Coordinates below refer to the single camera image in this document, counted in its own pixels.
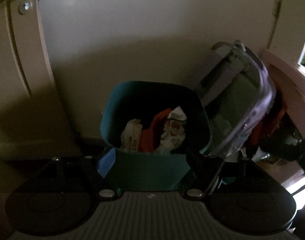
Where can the white crumpled paper trash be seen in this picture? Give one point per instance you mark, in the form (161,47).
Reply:
(177,114)

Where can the pink white shelf unit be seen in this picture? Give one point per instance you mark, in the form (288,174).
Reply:
(291,82)

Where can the red plastic bag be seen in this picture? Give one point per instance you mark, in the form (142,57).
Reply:
(150,137)

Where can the teal trash bin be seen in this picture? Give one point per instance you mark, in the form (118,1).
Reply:
(143,100)

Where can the white green snack wrapper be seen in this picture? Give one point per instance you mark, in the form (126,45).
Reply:
(172,137)

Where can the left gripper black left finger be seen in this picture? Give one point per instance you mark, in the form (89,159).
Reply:
(63,199)

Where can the beige door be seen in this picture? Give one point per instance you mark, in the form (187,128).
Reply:
(30,110)

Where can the purple grey backpack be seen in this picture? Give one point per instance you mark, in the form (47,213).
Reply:
(236,93)

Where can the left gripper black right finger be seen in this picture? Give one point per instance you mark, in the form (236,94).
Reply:
(240,195)

